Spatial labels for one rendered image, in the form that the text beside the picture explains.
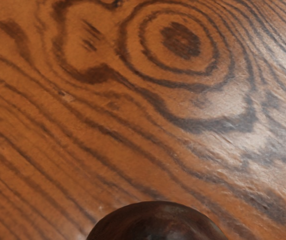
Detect dark brown round fruit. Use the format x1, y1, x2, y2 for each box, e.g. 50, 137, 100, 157
85, 200, 226, 240

